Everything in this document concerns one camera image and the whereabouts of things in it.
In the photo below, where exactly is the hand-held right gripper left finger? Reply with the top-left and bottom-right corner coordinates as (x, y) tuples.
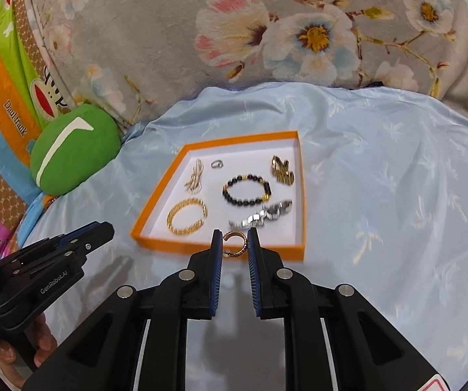
(22, 229), (224, 391)

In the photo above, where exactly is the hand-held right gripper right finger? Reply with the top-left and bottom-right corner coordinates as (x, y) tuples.
(247, 228), (451, 391)

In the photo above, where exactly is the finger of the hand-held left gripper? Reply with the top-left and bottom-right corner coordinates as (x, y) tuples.
(2, 224), (115, 278)
(18, 222), (105, 261)

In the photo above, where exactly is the gold hoop ring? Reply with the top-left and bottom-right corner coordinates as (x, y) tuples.
(223, 231), (249, 259)

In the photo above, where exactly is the silver wrist watch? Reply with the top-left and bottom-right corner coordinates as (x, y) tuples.
(228, 199), (294, 231)

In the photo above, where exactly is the gold chain bangle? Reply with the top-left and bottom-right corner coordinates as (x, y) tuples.
(166, 197), (209, 236)

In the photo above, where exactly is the orange jewelry box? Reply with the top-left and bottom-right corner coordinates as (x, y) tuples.
(130, 130), (306, 262)

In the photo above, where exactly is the black bead bracelet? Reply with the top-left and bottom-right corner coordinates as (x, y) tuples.
(222, 174), (272, 207)

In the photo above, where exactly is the white pearl bracelet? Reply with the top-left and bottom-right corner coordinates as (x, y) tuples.
(183, 159), (205, 194)

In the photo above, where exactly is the gold wrist watch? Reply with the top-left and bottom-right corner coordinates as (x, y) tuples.
(271, 155), (296, 186)

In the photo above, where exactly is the person's left hand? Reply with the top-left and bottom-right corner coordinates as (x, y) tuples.
(0, 311), (57, 389)

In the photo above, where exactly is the green round cushion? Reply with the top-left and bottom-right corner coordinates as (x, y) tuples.
(29, 104), (121, 195)

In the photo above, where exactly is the cartoon printed blanket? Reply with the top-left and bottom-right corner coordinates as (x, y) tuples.
(0, 0), (74, 261)

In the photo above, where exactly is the grey floral blanket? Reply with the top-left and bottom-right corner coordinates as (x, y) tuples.
(14, 0), (468, 131)

